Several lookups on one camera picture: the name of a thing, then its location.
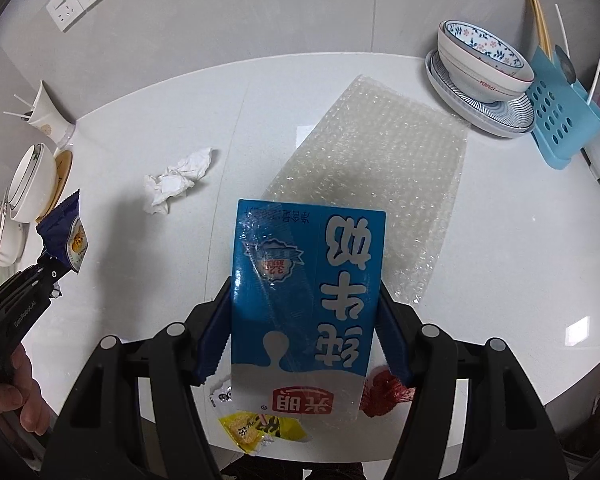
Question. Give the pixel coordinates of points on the blue floral bowl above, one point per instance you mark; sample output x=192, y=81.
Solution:
x=484, y=45

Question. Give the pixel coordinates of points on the blue striped plate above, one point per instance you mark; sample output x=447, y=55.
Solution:
x=509, y=120

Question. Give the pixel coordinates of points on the clear bubble wrap sheet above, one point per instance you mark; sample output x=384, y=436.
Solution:
x=379, y=160

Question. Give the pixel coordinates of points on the white tall cup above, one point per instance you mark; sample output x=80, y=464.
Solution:
x=50, y=115

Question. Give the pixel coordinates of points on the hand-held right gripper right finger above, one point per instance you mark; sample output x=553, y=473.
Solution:
x=394, y=340

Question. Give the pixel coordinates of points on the white ceramic bowl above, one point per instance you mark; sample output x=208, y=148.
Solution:
x=10, y=240

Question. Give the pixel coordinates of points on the long white plastic stick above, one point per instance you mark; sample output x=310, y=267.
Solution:
x=597, y=70
x=560, y=25

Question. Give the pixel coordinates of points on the blue cutlery holder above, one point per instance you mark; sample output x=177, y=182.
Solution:
x=559, y=125

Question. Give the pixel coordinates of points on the white tissue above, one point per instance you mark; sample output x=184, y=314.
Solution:
x=177, y=182

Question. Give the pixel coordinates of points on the white black-rimmed bowl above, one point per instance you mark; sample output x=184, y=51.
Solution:
x=30, y=185

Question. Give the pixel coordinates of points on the metal spoon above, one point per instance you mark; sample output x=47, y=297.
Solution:
x=565, y=62

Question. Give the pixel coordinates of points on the person's left hand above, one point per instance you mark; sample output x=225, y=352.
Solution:
x=30, y=395

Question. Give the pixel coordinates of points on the wooden chopsticks bundle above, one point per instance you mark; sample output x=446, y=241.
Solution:
x=539, y=25

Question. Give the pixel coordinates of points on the round wooden coaster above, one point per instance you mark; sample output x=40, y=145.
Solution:
x=64, y=175

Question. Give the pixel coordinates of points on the white red-rimmed bowl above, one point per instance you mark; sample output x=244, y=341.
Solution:
x=484, y=85

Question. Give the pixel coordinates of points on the red mesh net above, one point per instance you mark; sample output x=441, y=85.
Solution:
x=384, y=392

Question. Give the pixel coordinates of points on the thin white stick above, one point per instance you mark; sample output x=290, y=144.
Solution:
x=22, y=100
x=15, y=116

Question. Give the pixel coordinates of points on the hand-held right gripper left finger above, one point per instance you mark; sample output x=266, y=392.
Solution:
x=212, y=335

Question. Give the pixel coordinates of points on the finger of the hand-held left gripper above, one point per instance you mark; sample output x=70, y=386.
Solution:
x=40, y=275

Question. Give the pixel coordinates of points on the blue and white milk carton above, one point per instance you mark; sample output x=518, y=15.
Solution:
x=305, y=310

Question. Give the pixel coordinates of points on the yellow sachet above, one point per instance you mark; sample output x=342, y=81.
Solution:
x=260, y=430

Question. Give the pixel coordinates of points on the blue snack wrapper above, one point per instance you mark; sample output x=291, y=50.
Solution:
x=65, y=232

